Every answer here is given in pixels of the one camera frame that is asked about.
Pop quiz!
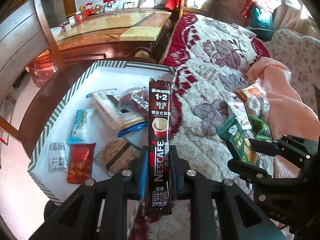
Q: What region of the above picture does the bright green snack packet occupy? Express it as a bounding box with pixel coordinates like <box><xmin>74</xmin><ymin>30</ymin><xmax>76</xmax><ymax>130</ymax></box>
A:
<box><xmin>251</xmin><ymin>116</ymin><xmax>272</xmax><ymax>142</ymax></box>

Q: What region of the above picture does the dark green cracker packet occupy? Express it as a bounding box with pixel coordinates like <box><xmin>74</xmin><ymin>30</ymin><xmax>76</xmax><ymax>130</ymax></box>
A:
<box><xmin>217</xmin><ymin>114</ymin><xmax>258</xmax><ymax>166</ymax></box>

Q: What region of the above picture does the red snack packet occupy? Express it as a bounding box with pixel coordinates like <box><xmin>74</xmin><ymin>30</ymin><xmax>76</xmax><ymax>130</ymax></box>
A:
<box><xmin>66</xmin><ymin>143</ymin><xmax>96</xmax><ymax>184</ymax></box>

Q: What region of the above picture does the clear bag of nuts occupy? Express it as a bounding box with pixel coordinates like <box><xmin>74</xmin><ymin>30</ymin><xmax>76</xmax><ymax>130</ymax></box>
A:
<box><xmin>245</xmin><ymin>94</ymin><xmax>270</xmax><ymax>123</ymax></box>

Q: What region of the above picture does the white strawberry snack packet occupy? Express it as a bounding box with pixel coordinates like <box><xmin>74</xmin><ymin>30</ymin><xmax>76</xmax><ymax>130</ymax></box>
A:
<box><xmin>47</xmin><ymin>142</ymin><xmax>67</xmax><ymax>172</ymax></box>

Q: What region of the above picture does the white strawberry candy packet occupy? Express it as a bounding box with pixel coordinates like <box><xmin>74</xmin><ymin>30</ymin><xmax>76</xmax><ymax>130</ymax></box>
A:
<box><xmin>225</xmin><ymin>100</ymin><xmax>252</xmax><ymax>130</ymax></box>

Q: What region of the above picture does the brown wafer clear packet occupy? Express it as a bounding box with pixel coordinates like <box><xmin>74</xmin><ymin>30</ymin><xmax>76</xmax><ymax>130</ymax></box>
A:
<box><xmin>94</xmin><ymin>138</ymin><xmax>140</xmax><ymax>177</ymax></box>

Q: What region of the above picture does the orange cracker packet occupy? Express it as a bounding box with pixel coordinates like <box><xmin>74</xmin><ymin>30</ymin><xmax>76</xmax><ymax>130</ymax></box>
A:
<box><xmin>236</xmin><ymin>82</ymin><xmax>266</xmax><ymax>102</ymax></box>

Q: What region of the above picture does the brown Nescafe coffee stick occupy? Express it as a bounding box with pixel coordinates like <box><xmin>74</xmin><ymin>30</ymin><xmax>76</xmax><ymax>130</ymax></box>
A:
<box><xmin>145</xmin><ymin>79</ymin><xmax>171</xmax><ymax>216</ymax></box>

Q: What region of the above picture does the blue milk sachima packet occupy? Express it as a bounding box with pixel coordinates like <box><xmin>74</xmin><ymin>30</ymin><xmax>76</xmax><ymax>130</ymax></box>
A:
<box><xmin>67</xmin><ymin>108</ymin><xmax>93</xmax><ymax>145</ymax></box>

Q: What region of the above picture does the long white cracker pack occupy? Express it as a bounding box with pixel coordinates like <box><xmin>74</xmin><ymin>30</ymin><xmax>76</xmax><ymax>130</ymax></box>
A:
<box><xmin>86</xmin><ymin>88</ymin><xmax>148</xmax><ymax>138</ymax></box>

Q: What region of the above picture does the clear bag of dates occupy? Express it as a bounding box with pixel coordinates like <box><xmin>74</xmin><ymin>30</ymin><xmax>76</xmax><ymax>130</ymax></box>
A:
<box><xmin>118</xmin><ymin>87</ymin><xmax>149</xmax><ymax>114</ymax></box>

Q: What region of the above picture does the peach pink blanket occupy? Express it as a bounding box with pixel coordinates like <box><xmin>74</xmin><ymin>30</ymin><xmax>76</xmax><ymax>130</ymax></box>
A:
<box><xmin>246</xmin><ymin>56</ymin><xmax>320</xmax><ymax>178</ymax></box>

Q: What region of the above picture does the green striped white box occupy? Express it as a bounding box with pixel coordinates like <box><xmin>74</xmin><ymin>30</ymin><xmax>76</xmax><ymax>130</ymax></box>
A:
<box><xmin>27</xmin><ymin>60</ymin><xmax>177</xmax><ymax>240</ymax></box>

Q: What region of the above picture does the floral sofa back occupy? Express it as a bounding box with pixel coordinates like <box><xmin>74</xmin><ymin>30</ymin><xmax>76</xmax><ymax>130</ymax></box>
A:
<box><xmin>264</xmin><ymin>29</ymin><xmax>319</xmax><ymax>111</ymax></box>

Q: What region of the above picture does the red floral fleece blanket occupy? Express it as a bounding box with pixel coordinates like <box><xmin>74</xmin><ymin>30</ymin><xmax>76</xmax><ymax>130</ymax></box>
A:
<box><xmin>161</xmin><ymin>14</ymin><xmax>269</xmax><ymax>196</ymax></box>

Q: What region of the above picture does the teal bag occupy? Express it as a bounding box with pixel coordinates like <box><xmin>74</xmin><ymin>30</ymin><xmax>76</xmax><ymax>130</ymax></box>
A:
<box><xmin>248</xmin><ymin>6</ymin><xmax>274</xmax><ymax>41</ymax></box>

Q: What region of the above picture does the wooden marble-top table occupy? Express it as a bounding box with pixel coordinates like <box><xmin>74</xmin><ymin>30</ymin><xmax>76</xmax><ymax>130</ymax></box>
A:
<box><xmin>24</xmin><ymin>8</ymin><xmax>173</xmax><ymax>63</ymax></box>

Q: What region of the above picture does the wooden chair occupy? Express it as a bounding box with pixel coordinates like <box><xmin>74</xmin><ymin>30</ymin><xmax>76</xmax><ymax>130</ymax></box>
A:
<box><xmin>0</xmin><ymin>0</ymin><xmax>156</xmax><ymax>156</ymax></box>

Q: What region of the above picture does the santa figurine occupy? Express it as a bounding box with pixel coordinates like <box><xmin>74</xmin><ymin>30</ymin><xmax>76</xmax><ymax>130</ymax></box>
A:
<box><xmin>82</xmin><ymin>2</ymin><xmax>95</xmax><ymax>18</ymax></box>

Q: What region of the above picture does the wedding photo frame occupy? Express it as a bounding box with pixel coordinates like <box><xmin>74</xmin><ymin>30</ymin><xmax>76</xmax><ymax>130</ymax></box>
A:
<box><xmin>138</xmin><ymin>0</ymin><xmax>155</xmax><ymax>8</ymax></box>

